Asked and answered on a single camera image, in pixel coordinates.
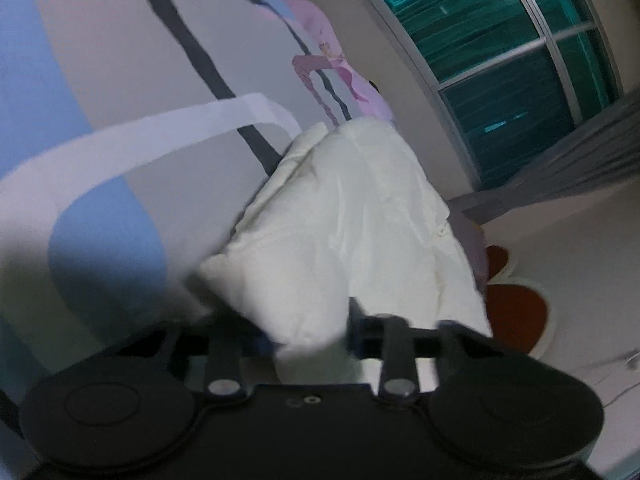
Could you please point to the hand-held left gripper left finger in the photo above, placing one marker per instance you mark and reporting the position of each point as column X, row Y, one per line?
column 222, row 355

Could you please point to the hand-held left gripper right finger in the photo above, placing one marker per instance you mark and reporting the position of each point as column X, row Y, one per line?
column 354, row 332

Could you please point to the white puffer jacket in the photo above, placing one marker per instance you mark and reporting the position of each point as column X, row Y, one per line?
column 350, row 210

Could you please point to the brown petal-shaped headboard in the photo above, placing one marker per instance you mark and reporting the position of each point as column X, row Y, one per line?
column 515, row 310

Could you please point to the grey curtain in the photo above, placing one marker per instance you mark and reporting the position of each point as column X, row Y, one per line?
column 565, row 160

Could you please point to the pink printed blanket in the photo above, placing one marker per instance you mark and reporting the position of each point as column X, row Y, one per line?
column 325, row 45

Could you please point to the sliding glass window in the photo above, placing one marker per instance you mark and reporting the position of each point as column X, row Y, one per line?
column 500, row 60

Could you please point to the bed with patterned sheet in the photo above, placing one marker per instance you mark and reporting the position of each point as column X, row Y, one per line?
column 100, row 70

